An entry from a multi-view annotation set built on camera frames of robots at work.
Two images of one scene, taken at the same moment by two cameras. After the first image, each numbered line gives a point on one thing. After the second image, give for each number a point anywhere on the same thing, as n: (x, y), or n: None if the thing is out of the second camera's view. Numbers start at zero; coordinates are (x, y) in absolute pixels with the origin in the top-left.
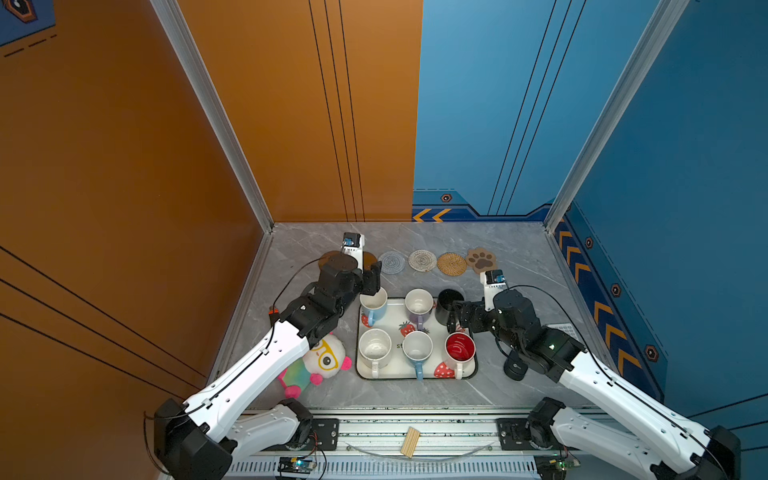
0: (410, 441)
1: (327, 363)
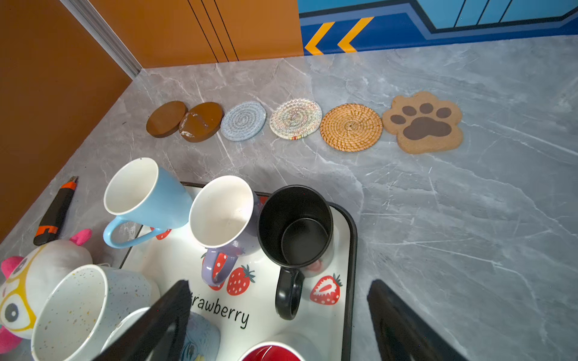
0: None
1: (25, 282)
